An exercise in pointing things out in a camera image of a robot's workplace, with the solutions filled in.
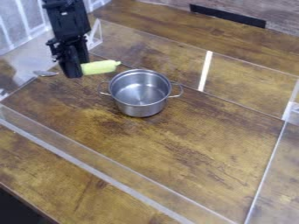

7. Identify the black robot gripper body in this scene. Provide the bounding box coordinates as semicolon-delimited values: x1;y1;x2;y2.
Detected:
42;0;91;49

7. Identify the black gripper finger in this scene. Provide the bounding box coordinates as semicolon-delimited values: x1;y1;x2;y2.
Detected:
55;45;83;79
78;37;90;63

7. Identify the green handled metal spoon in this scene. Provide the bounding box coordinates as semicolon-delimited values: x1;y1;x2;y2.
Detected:
34;59;122;77

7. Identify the small stainless steel pot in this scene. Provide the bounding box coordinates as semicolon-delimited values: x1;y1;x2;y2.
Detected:
98;69;183;117

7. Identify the clear acrylic triangle bracket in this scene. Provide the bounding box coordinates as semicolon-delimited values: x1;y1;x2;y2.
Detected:
87;19;103;50

